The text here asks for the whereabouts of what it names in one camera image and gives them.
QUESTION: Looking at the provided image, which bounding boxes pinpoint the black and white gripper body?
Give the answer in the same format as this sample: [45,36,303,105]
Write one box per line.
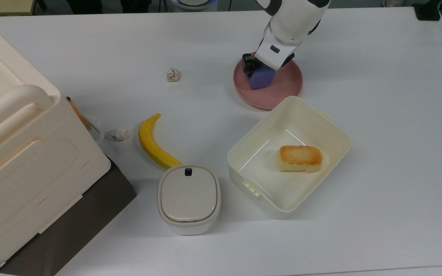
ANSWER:
[255,25,297,71]

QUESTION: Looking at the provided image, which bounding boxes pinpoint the purple cube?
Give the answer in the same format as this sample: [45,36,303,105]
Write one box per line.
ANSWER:
[245,63,276,90]

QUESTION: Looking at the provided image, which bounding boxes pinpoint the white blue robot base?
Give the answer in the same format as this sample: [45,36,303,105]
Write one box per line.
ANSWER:
[169,0,218,10]

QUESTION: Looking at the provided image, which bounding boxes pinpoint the pink plate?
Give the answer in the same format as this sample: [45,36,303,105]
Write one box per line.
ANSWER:
[233,52,303,110]

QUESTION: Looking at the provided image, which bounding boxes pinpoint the cream plastic bin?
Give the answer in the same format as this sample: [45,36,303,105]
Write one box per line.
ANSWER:
[227,96,351,220]

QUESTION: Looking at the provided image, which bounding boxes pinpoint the toasted bread piece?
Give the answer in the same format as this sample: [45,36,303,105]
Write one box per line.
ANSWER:
[278,145,323,173]

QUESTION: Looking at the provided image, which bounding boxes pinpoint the yellow banana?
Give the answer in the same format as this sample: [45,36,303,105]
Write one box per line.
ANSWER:
[138,113,183,170]

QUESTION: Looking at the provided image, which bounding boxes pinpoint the black table clamp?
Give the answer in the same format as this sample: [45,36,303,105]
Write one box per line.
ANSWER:
[414,3,441,21]

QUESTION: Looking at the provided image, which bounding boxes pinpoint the small cream lidded trash can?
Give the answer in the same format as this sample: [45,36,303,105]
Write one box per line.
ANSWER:
[157,164,221,235]

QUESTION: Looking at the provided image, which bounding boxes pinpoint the beige desk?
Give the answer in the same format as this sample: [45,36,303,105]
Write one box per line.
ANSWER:
[0,0,37,16]

